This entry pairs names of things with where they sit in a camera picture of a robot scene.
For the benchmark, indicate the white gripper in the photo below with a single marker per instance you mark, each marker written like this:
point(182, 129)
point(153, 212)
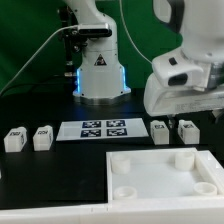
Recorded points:
point(162, 101)

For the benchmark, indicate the white square tabletop part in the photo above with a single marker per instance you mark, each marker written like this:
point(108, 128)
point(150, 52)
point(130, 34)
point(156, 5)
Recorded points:
point(163, 173)

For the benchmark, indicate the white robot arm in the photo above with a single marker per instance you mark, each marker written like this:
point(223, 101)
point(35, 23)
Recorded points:
point(101, 77)

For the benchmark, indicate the white marker sheet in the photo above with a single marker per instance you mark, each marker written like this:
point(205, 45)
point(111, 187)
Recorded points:
point(101, 129)

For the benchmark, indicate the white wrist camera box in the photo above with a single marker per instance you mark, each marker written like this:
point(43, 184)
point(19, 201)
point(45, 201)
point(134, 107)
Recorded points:
point(175, 69)

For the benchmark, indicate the white front rail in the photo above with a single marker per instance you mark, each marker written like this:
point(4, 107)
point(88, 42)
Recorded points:
point(193, 210)

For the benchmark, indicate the black background camera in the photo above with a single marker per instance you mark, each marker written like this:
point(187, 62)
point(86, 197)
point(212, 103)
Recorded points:
point(94, 30)

